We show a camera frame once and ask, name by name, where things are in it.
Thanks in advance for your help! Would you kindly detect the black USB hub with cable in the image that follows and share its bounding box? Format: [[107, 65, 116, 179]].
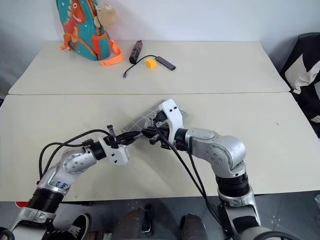
[[122, 55, 177, 79]]

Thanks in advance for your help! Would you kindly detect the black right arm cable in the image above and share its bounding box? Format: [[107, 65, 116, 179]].
[[153, 121, 222, 227]]

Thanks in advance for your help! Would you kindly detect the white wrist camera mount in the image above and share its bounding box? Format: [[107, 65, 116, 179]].
[[158, 99, 186, 149], [98, 136, 131, 167]]

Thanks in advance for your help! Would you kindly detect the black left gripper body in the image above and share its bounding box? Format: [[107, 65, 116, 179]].
[[106, 124, 129, 150]]

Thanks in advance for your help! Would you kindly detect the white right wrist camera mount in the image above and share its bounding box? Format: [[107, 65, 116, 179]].
[[158, 99, 186, 149]]

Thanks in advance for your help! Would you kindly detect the beige plush toy pendant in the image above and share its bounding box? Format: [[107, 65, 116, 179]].
[[94, 2, 118, 30]]

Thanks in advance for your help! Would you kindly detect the black and white chair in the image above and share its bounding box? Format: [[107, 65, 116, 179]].
[[279, 32, 320, 139]]

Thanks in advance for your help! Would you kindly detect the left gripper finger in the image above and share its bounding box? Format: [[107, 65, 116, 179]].
[[122, 133, 146, 146], [116, 130, 143, 140]]

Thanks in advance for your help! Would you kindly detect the black sneaker white sole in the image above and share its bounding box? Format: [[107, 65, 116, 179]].
[[55, 213, 91, 240]]

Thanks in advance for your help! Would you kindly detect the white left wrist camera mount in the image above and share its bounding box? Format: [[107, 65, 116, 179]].
[[98, 136, 131, 167]]

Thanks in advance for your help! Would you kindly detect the dark electric screwdriver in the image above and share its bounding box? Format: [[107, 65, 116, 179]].
[[128, 39, 144, 64]]

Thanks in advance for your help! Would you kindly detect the yellow cheese-shaped block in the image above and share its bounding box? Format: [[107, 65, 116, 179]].
[[145, 57, 158, 70]]

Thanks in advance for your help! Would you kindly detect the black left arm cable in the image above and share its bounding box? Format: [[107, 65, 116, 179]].
[[37, 128, 112, 182]]

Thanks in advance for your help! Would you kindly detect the grey plaid pouch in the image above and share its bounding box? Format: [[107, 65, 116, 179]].
[[121, 99, 191, 136]]

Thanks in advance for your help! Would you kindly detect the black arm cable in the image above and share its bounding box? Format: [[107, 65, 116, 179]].
[[153, 121, 222, 227], [37, 128, 112, 182]]

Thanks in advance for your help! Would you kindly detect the teal dinosaur backpack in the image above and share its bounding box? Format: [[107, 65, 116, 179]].
[[55, 0, 124, 67]]

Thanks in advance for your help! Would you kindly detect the dark rounded shape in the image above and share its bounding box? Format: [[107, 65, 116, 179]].
[[179, 212, 209, 240], [112, 208, 151, 240]]

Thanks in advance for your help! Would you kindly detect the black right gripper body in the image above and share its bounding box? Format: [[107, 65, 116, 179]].
[[149, 112, 174, 151]]

